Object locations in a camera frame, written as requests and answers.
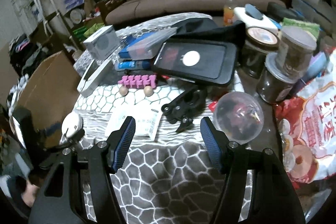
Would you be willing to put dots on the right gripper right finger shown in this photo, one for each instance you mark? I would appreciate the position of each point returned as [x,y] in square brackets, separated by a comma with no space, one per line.
[216,143]

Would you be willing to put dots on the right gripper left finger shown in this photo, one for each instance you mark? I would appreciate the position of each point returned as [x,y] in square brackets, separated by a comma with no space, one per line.
[119,142]

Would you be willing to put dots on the clear plastic ball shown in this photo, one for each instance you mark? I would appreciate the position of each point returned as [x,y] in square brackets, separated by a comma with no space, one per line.
[239,116]

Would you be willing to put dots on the patterned grey table cloth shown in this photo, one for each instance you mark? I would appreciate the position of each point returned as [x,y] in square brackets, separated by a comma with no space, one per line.
[166,180]

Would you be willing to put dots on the black clamp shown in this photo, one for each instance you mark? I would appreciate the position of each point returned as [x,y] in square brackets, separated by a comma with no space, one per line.
[185,107]

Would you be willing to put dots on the white round device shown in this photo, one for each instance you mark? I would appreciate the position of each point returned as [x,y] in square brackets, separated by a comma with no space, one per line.
[71,125]

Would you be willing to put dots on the pink toe separator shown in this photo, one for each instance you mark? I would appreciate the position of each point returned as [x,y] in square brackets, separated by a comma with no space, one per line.
[138,81]

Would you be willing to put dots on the white stapler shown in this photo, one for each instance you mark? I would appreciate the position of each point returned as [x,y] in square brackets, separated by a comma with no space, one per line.
[93,76]

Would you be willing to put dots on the black lidded tray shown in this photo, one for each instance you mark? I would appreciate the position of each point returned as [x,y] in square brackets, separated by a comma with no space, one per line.
[197,61]

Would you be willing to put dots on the blue tube bottle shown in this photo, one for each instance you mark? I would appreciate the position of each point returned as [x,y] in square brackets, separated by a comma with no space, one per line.
[137,65]

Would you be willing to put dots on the brown cardboard box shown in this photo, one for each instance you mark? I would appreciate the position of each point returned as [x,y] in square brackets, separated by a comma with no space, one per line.
[48,97]

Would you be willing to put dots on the red white snack bag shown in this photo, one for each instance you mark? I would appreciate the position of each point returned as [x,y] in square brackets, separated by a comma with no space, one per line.
[306,124]

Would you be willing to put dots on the clear plastic storage box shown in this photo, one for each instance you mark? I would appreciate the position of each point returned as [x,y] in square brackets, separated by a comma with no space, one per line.
[148,47]

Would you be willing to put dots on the blue flat case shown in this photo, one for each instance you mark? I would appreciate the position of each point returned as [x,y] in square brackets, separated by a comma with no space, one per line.
[123,54]

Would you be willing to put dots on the white small box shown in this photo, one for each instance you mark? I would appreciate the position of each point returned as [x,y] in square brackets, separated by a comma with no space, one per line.
[102,43]

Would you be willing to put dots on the brown lidded jar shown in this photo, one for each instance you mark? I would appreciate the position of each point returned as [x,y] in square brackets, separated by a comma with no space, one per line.
[259,42]

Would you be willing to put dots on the clear jar with lid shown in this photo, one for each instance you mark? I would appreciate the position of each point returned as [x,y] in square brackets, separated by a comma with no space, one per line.
[295,50]

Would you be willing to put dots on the white tissue box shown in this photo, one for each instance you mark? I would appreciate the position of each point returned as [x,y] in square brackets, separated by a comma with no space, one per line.
[252,17]

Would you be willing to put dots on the round tin can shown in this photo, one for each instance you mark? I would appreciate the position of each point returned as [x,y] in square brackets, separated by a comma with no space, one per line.
[77,16]

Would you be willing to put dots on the orange drink bottle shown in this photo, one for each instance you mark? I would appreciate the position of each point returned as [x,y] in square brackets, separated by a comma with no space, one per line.
[228,12]

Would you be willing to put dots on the green snack bag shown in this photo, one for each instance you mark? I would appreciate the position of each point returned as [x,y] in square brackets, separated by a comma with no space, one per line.
[309,27]

